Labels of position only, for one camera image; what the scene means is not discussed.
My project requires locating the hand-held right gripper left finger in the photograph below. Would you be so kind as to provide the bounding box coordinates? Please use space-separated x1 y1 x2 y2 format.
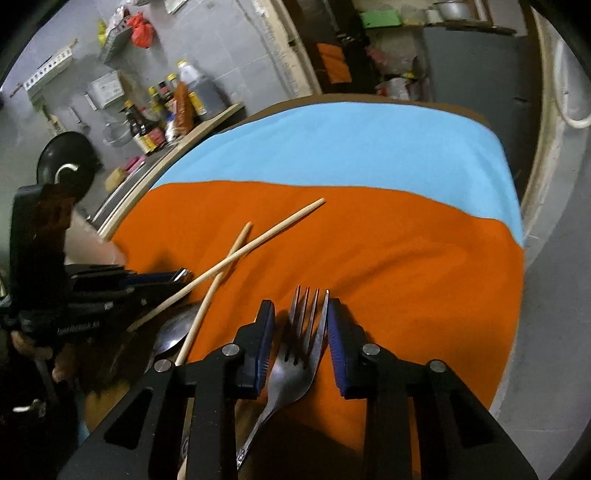
55 299 276 480

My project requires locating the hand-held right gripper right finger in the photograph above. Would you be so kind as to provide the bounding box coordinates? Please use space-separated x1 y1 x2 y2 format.
325 298 541 480

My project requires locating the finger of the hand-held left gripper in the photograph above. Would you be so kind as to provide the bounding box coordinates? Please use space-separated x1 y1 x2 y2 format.
124 268 193 289
100 285 186 325

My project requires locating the metal fork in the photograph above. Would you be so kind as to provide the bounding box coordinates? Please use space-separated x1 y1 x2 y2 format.
235 285 331 470

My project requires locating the wooden chopstick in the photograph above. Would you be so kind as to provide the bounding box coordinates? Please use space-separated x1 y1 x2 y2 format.
174 222 254 367
127 198 326 333

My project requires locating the person's left hand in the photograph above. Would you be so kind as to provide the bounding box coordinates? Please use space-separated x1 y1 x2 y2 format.
10 333 88 383

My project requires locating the metal spoon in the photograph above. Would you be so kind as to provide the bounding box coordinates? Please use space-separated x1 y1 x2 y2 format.
145 302 204 374

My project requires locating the orange cloth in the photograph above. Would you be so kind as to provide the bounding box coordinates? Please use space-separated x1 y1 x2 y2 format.
83 180 526 476

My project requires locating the yellow sponge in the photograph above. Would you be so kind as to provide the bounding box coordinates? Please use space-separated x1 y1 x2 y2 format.
105 167 128 193

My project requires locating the black wok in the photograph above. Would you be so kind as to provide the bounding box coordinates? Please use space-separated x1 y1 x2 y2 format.
37 131 103 200

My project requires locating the dark sauce bottle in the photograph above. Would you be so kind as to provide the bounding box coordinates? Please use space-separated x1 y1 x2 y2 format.
123 100 160 155

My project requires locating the orange seasoning packet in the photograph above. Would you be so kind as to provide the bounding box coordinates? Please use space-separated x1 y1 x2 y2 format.
172 80 197 136

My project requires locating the large dark liquid jug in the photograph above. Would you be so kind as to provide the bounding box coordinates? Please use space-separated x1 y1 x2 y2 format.
178 60 228 120

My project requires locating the light blue cloth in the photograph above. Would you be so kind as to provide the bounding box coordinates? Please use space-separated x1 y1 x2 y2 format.
151 102 525 245

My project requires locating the red plastic bag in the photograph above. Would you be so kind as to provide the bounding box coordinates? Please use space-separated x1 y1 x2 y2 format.
126 12 156 49

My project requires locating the white plastic bag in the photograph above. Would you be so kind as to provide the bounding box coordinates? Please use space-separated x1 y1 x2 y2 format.
375 76 413 101

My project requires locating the grey refrigerator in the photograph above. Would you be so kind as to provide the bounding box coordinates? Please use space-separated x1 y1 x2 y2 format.
422 24 533 121

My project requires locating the green box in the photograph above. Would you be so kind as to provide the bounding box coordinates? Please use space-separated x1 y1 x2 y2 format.
359 9 400 30

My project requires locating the metal pot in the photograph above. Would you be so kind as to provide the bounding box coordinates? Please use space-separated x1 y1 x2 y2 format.
433 0 472 21

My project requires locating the white wall box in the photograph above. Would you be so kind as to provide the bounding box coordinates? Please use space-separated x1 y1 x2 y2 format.
87 70 126 110

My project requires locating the white wall rack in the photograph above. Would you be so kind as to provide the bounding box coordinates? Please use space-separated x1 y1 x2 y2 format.
10 39 78 101

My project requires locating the grey wall shelf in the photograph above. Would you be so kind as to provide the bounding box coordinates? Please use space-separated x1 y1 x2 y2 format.
98 22 136 64

